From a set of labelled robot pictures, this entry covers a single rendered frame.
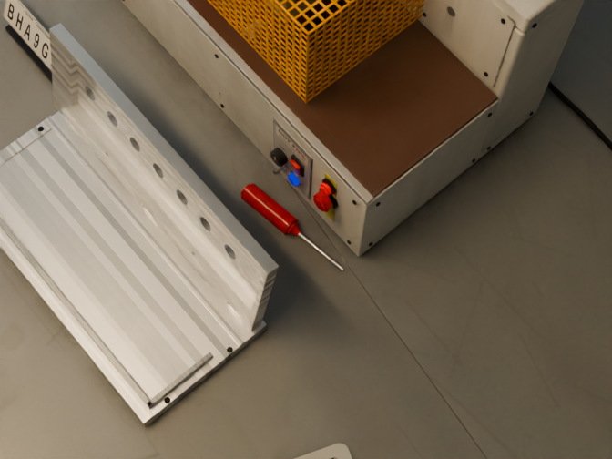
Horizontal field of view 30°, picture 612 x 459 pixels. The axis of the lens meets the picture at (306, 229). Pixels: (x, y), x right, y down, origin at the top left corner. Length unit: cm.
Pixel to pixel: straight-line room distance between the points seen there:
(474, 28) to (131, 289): 57
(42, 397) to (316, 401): 36
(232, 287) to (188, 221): 11
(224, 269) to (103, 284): 18
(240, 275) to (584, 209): 51
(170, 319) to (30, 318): 19
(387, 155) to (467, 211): 23
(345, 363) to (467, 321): 18
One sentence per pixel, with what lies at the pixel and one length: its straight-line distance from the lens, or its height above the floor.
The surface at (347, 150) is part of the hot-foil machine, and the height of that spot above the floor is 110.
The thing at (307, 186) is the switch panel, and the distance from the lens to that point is 155.
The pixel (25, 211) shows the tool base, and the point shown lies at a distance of 163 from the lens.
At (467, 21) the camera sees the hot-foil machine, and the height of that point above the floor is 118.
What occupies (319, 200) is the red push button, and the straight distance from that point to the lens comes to 149.
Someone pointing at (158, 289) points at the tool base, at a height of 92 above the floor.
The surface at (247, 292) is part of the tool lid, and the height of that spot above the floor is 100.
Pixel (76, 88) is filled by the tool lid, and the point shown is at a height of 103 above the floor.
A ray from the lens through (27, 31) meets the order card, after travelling 175.
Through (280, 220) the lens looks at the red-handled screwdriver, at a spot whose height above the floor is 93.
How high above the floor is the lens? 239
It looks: 68 degrees down
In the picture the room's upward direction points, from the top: 2 degrees clockwise
